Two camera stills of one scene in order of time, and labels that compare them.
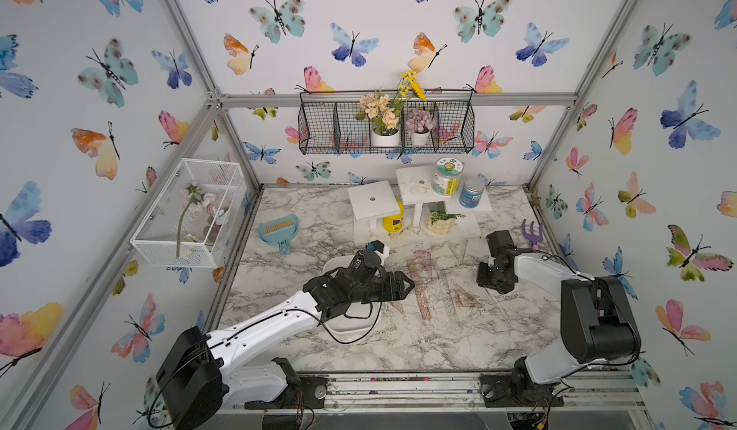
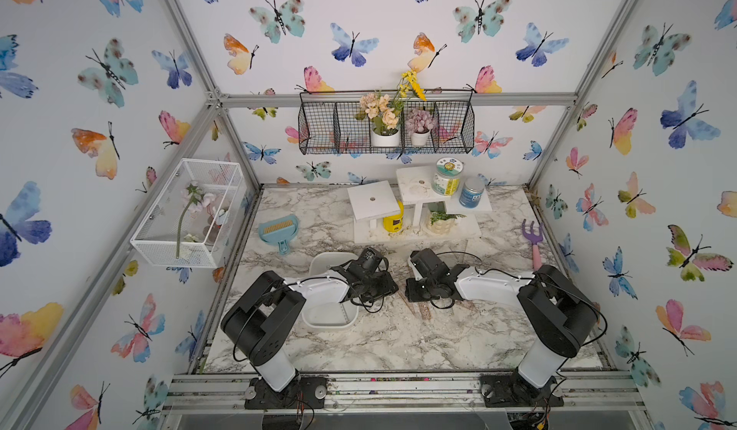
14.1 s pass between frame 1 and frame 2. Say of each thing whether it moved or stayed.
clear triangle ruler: stayed
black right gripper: moved
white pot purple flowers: stayed
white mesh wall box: stayed
